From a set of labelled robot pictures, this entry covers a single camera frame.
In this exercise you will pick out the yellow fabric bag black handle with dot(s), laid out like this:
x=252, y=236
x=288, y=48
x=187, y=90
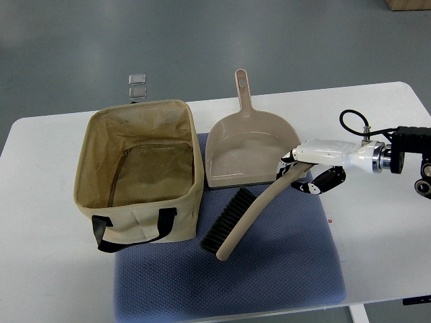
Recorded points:
x=140, y=175

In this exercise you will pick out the blue textured mat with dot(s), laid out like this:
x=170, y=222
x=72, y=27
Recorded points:
x=287, y=259

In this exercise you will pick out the beige plastic dustpan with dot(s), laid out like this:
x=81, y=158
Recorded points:
x=245, y=147

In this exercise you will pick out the black table control panel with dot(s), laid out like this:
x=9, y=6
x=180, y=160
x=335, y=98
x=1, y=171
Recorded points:
x=416, y=300

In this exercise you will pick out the beige hand broom black bristles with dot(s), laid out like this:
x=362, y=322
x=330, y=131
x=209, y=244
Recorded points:
x=242, y=211

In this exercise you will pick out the white table leg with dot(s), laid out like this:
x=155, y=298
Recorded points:
x=358, y=313

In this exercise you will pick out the upper metal floor plate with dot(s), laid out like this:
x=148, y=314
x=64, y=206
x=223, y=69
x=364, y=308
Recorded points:
x=137, y=79

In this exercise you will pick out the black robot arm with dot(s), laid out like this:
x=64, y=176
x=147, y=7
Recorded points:
x=391, y=156

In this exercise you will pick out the lower metal floor plate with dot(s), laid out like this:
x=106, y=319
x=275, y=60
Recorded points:
x=137, y=92

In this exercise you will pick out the metal floor plate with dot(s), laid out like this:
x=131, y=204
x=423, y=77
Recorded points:
x=137, y=92
x=137, y=79

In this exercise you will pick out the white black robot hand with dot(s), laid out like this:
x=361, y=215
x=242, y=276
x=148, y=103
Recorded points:
x=337, y=156

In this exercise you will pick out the wooden box corner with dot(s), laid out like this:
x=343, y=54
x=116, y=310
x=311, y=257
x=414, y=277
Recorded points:
x=409, y=5

